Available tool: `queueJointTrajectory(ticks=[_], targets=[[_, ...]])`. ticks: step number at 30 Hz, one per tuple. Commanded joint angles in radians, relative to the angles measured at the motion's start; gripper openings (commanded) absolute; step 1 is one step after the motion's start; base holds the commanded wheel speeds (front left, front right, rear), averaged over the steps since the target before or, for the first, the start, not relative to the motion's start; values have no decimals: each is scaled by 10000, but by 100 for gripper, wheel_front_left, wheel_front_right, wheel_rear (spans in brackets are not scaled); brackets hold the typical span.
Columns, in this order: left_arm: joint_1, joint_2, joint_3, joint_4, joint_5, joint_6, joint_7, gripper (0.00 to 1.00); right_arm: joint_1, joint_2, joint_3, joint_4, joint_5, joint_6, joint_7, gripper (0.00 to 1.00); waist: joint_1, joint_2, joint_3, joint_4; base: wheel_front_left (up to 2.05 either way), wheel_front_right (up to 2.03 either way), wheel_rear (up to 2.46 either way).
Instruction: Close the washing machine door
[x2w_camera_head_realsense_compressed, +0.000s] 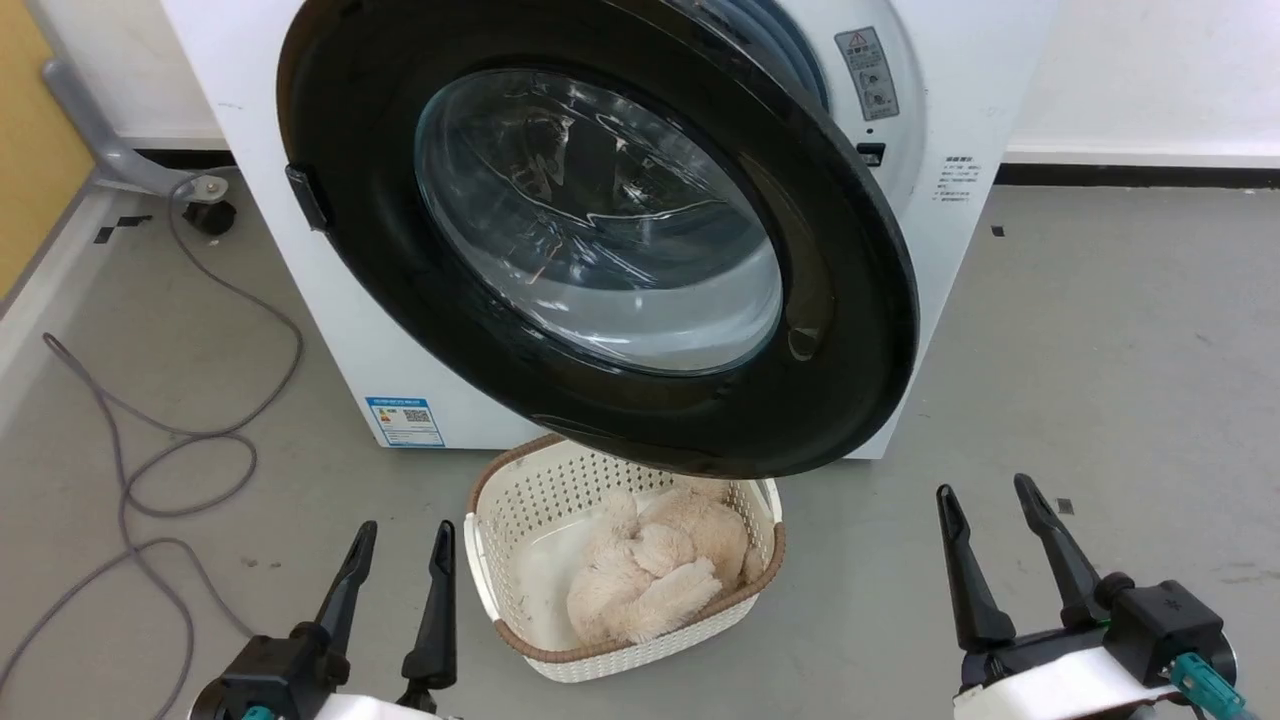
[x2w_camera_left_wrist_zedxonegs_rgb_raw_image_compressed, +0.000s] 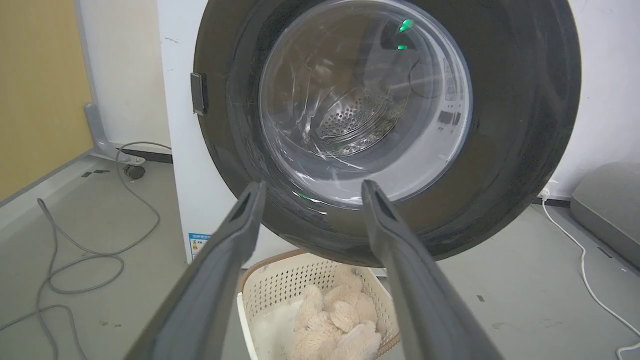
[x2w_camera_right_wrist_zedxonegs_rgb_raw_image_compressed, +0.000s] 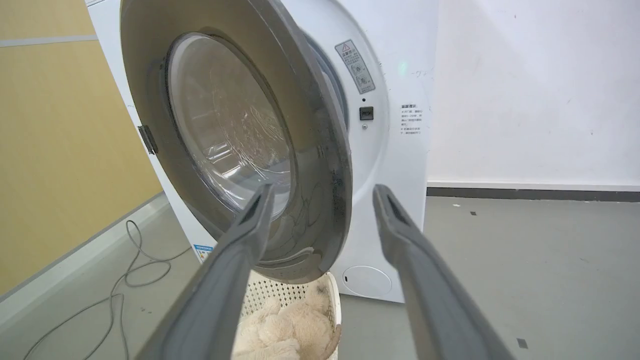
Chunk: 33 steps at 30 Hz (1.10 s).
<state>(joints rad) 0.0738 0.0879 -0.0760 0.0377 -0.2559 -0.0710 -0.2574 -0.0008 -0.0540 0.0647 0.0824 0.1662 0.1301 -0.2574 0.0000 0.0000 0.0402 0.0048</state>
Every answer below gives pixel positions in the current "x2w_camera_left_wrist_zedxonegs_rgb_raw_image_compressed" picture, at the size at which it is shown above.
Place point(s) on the grey wheeled partition leg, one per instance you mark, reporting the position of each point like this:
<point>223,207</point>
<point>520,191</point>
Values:
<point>107,142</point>

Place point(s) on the beige fluffy plush toy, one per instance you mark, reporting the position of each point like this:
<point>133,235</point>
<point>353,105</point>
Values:
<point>335,320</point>

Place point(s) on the yellow partition panel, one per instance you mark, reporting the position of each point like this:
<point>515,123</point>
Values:
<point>40,90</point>

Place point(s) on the white washing machine body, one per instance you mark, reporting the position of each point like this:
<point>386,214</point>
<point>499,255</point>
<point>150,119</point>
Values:
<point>185,150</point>

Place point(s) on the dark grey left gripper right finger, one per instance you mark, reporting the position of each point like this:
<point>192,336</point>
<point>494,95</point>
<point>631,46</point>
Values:
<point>425,295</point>

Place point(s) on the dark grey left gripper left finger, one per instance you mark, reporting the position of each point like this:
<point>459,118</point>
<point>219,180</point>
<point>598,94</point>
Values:
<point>200,295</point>

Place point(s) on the black round washing machine door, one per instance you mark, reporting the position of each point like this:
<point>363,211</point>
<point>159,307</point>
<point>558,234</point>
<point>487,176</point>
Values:
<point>500,125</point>

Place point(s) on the white perforated laundry basket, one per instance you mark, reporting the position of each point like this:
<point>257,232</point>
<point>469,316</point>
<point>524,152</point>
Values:
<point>270,300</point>

